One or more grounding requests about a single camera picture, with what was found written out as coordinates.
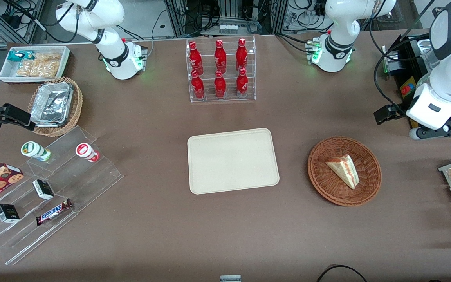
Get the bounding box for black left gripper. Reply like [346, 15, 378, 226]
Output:
[373, 104, 451, 140]

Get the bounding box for light wicker basket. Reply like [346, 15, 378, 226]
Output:
[27, 77, 83, 137]

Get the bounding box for wrapped triangle sandwich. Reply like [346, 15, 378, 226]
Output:
[325, 154, 360, 190]

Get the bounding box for brown wicker basket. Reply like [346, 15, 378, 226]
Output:
[307, 136, 382, 207]

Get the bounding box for beige rectangular tray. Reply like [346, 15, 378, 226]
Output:
[187, 128, 280, 195]

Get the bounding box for stacked aluminium foil containers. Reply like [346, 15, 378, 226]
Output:
[30, 82, 74, 127]

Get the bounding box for green label yogurt cup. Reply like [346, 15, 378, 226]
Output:
[21, 141, 52, 162]

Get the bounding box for black appliance with sticker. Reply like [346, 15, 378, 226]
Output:
[382, 33, 451, 122]

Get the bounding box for white rectangular plastic bin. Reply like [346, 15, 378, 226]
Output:
[0, 45, 71, 84]

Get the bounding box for teal snack packet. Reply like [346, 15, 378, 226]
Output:
[7, 51, 36, 62]

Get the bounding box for red label yogurt cup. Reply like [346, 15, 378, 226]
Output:
[75, 143, 100, 163]

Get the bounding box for small black cosmetic box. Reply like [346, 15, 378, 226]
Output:
[32, 179, 55, 201]
[0, 203, 21, 224]

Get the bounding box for clear acrylic tiered shelf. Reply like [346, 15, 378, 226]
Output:
[0, 125, 124, 266]

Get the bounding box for Snickers chocolate bar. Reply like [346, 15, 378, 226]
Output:
[35, 198, 74, 226]

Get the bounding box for red cola bottle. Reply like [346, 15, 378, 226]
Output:
[214, 70, 227, 99]
[190, 70, 206, 100]
[214, 39, 227, 74]
[236, 67, 249, 98]
[235, 38, 249, 72]
[188, 41, 204, 76]

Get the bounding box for clear acrylic bottle rack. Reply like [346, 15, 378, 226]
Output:
[186, 35, 257, 103]

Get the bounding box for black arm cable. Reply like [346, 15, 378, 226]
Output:
[373, 0, 440, 115]

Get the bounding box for black table cable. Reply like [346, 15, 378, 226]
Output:
[316, 265, 368, 282]

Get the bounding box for aluminium frame rack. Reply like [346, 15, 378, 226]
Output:
[164, 0, 289, 36]

